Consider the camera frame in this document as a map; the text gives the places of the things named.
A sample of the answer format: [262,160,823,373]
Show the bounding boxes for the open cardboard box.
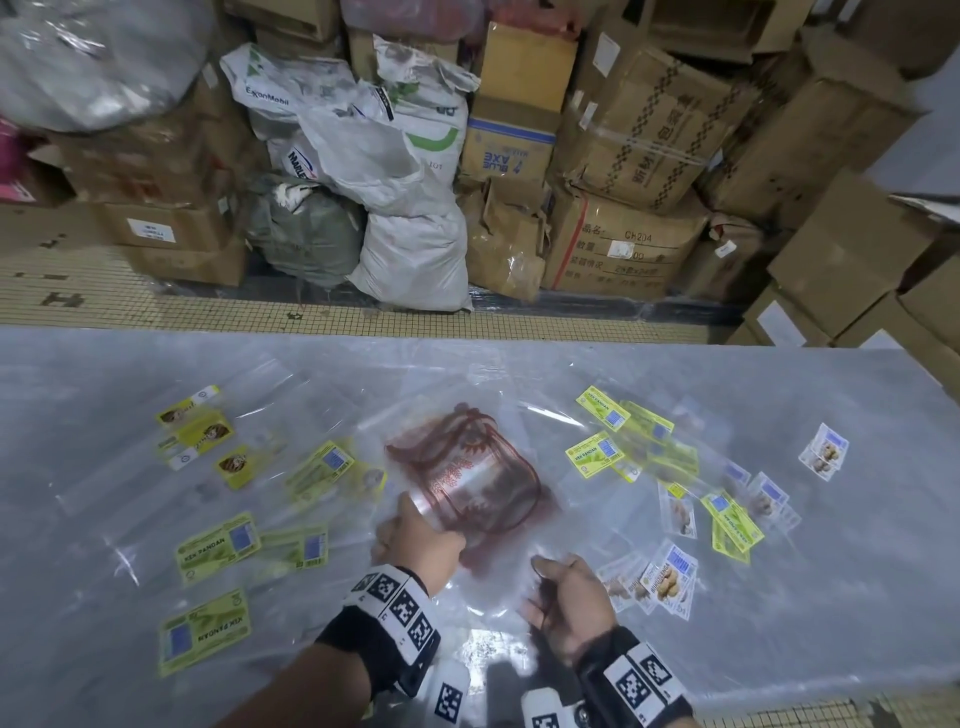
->
[644,0,815,65]

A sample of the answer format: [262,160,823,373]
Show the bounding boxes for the cardboard boxes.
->
[727,168,960,399]

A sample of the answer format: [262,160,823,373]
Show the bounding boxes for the plain yellowish cardboard box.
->
[476,20,579,114]

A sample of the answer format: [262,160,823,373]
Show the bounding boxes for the large brown cardboard box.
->
[697,26,924,230]

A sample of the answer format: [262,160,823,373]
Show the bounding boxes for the pink plastic bag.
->
[0,119,24,204]

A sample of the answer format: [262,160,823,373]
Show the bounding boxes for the white cardboard sheet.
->
[888,193,960,226]

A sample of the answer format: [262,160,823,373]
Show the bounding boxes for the white labelled bag apart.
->
[798,423,850,481]

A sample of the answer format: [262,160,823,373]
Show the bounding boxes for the small cardboard box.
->
[14,146,76,208]

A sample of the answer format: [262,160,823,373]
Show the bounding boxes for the plain white sack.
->
[348,206,474,313]

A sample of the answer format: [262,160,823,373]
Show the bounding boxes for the torn brown cardboard box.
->
[457,176,553,303]

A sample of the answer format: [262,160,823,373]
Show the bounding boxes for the cardboard box with white label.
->
[97,198,234,253]

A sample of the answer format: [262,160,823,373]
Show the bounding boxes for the cardboard box with red print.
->
[541,183,710,301]

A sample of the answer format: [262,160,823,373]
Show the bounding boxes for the cardboard box with blue stripe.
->
[458,97,560,185]

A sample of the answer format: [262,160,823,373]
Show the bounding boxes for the dark cardboard box red marks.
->
[48,104,241,208]

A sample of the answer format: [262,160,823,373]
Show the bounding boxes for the white sack with blue print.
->
[221,43,358,121]

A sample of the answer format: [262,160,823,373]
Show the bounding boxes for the person's right hand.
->
[517,554,620,669]

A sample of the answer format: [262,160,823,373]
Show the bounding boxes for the person's left forearm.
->
[213,641,373,728]

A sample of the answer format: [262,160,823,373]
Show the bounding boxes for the black marker wristband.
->
[573,626,695,728]
[314,563,442,699]

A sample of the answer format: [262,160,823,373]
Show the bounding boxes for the stack of bagged red headbands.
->
[378,389,564,579]

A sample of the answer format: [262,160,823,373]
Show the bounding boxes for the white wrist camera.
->
[419,659,472,728]
[521,686,590,728]

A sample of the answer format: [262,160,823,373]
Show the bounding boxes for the person's left hand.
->
[371,493,468,598]

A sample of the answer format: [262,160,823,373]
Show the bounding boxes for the cardboard box with checker pattern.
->
[554,44,759,215]

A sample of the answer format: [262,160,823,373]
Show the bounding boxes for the grey-green sack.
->
[243,173,369,290]

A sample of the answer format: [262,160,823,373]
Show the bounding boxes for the crumpled white sack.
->
[277,104,436,219]

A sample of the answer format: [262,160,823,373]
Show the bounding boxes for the small labelled brown box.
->
[678,213,766,301]

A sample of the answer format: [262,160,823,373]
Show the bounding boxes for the low cardboard box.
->
[119,239,249,288]

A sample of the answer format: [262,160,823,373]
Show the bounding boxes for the grey table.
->
[0,326,960,728]

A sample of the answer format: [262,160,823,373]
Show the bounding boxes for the clear bags with labels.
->
[52,352,853,684]

